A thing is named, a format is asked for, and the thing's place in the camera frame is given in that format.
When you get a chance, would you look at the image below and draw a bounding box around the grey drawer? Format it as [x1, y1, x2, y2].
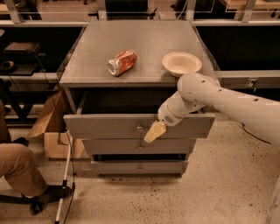
[91, 160, 188, 175]
[83, 138, 196, 155]
[64, 114, 215, 139]

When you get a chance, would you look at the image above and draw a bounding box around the person's leg in khaki trousers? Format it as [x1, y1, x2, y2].
[0, 101, 48, 198]

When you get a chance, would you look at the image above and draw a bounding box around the light wooden box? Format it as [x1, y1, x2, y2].
[44, 132, 89, 159]

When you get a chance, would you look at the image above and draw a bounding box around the grey bottom drawer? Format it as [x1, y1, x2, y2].
[91, 160, 188, 175]

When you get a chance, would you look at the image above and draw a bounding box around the crushed orange soda can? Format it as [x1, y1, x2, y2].
[107, 49, 137, 77]

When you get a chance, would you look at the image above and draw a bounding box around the white paper bowl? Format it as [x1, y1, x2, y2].
[162, 52, 202, 78]

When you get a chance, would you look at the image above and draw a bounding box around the grey drawer cabinet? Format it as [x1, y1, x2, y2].
[59, 20, 214, 175]

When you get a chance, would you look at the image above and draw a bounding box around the grey top drawer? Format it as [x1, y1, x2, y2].
[64, 114, 215, 139]

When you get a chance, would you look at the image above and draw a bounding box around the brown cardboard box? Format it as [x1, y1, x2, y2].
[28, 90, 70, 139]

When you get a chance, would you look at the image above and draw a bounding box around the grey middle drawer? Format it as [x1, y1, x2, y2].
[83, 138, 196, 155]

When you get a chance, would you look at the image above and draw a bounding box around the black office chair base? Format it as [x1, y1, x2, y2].
[0, 194, 44, 215]

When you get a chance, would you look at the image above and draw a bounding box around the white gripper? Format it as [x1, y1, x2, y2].
[143, 103, 182, 144]

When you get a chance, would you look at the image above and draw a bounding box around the white metal pole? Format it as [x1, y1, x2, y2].
[53, 131, 73, 224]

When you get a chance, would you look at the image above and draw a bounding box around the black shoe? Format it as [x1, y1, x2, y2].
[35, 185, 72, 204]

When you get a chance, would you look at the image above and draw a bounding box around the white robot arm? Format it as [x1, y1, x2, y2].
[145, 73, 280, 224]

